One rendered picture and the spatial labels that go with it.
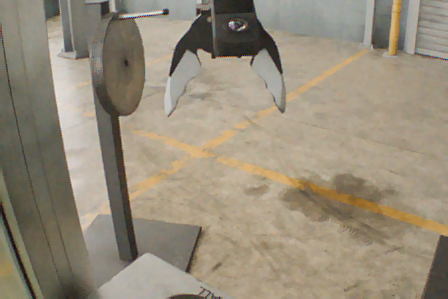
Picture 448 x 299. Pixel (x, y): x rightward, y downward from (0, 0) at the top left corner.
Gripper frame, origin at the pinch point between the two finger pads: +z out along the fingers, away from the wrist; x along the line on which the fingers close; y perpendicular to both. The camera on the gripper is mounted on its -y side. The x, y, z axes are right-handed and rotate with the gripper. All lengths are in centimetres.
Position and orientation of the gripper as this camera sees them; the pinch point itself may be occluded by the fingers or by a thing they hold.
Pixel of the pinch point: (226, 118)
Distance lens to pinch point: 51.0
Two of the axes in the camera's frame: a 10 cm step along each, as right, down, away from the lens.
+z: 0.0, 9.1, 4.2
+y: -0.8, -4.2, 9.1
